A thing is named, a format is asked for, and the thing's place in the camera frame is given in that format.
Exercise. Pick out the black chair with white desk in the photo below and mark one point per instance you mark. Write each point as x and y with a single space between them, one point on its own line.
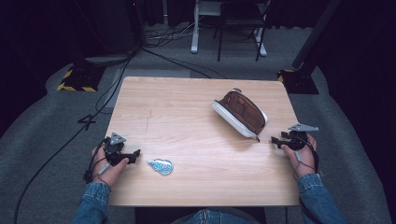
205 25

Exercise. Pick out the person's right hand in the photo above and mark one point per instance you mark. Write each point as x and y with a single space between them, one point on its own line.
304 158

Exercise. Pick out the person's denim lap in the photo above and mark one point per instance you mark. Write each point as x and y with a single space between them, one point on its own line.
214 217

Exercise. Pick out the person's left hand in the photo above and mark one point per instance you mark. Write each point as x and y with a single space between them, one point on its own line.
110 170

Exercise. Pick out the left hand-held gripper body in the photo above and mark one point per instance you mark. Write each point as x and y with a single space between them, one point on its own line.
114 150

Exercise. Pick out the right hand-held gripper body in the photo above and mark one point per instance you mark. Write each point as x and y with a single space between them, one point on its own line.
295 138

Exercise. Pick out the blue patterned packet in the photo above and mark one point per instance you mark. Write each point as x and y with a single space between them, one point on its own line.
161 165

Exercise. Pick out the black stand base hazard stripes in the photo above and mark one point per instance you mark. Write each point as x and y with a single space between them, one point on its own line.
81 77
297 81

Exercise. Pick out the brown and white pencil case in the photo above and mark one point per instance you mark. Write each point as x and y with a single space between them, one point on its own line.
241 114

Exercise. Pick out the black folding chair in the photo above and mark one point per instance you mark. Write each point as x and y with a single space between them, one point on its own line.
241 25

